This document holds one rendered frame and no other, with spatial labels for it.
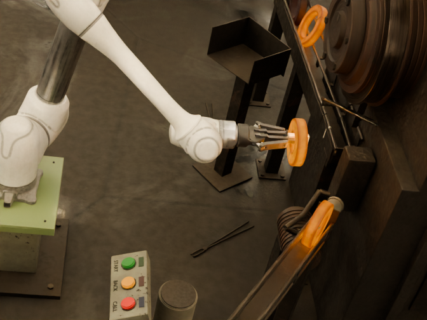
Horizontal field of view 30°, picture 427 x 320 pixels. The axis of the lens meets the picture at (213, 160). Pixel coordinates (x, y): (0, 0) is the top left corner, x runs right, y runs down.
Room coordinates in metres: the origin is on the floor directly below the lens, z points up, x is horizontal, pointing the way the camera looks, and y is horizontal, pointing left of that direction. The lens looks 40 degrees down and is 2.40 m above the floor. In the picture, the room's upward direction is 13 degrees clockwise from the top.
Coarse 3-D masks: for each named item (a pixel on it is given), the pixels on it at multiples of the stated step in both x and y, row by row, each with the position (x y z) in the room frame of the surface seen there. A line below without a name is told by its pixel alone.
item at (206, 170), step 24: (240, 24) 2.91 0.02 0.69; (216, 48) 2.83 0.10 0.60; (240, 48) 2.90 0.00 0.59; (264, 48) 2.86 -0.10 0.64; (288, 48) 2.78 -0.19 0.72; (240, 72) 2.70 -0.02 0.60; (264, 72) 2.68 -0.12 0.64; (240, 96) 2.73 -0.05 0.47; (240, 120) 2.75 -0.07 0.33; (216, 168) 2.76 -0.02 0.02; (240, 168) 2.82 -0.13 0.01
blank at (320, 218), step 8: (320, 208) 1.81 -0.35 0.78; (328, 208) 1.82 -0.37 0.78; (312, 216) 1.78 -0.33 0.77; (320, 216) 1.78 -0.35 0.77; (328, 216) 1.84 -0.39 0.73; (312, 224) 1.76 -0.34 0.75; (320, 224) 1.77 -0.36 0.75; (304, 232) 1.76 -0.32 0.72; (312, 232) 1.75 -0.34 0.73; (320, 232) 1.82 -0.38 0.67; (304, 240) 1.75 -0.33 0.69; (312, 240) 1.75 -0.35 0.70
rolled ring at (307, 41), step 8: (312, 8) 3.09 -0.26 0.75; (320, 8) 3.03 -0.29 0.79; (304, 16) 3.10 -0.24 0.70; (312, 16) 3.08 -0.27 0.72; (320, 16) 2.98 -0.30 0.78; (304, 24) 3.07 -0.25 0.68; (320, 24) 2.95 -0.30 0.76; (304, 32) 3.04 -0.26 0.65; (312, 32) 2.94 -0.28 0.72; (320, 32) 2.94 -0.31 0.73; (304, 40) 2.95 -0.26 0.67; (312, 40) 2.93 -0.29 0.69
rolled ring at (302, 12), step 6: (294, 0) 3.26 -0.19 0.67; (300, 0) 3.14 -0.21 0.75; (306, 0) 3.15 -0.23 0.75; (294, 6) 3.25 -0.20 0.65; (300, 6) 3.12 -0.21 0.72; (306, 6) 3.13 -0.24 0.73; (294, 12) 3.23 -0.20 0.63; (300, 12) 3.12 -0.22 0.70; (294, 18) 3.15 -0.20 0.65; (300, 18) 3.12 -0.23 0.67
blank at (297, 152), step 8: (296, 120) 2.06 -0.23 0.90; (304, 120) 2.07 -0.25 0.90; (288, 128) 2.11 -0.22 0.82; (296, 128) 2.03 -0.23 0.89; (304, 128) 2.03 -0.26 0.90; (296, 136) 2.01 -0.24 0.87; (304, 136) 2.00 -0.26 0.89; (288, 144) 2.07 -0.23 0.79; (296, 144) 1.99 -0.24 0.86; (304, 144) 1.99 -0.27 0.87; (288, 152) 2.05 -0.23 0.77; (296, 152) 1.97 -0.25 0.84; (304, 152) 1.98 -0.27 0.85; (288, 160) 2.03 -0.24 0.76; (296, 160) 1.97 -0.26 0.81; (304, 160) 1.98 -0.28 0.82
